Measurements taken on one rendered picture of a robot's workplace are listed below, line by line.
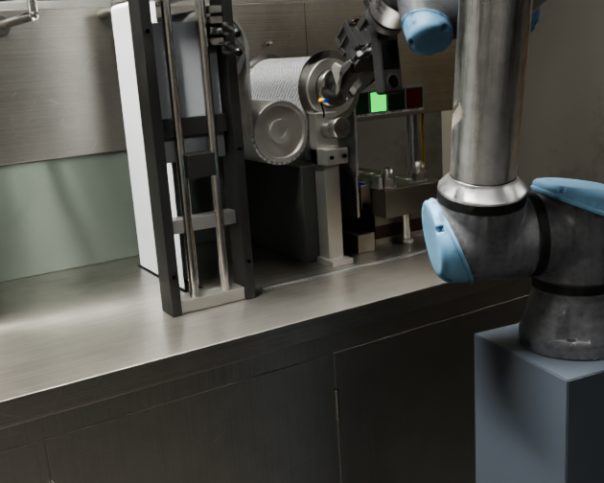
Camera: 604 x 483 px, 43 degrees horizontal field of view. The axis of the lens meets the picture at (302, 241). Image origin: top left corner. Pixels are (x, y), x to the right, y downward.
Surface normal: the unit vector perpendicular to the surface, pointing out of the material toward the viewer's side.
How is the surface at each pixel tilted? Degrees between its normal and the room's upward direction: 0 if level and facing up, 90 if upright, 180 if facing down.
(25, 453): 90
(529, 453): 90
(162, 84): 90
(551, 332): 73
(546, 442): 90
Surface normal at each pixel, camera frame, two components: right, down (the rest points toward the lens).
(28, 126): 0.52, 0.17
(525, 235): 0.11, -0.05
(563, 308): -0.56, -0.07
